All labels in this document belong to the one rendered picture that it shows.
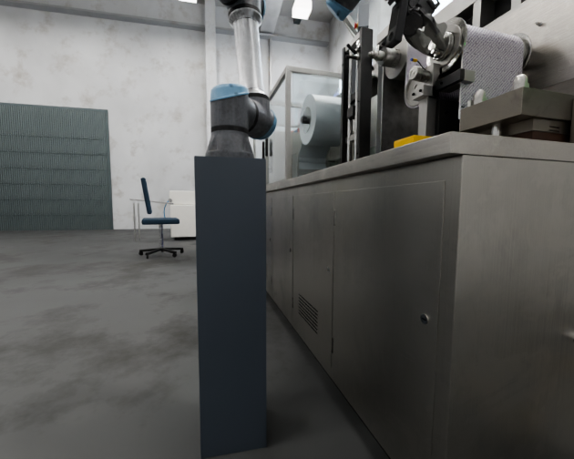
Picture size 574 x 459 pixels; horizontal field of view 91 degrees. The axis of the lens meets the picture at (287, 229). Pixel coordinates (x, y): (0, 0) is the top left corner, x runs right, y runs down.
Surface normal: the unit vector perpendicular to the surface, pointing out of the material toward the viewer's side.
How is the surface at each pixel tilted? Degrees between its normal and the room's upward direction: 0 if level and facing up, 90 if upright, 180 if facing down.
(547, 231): 90
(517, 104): 90
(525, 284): 90
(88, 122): 90
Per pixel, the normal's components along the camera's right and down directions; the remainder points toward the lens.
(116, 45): 0.21, 0.08
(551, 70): -0.96, 0.02
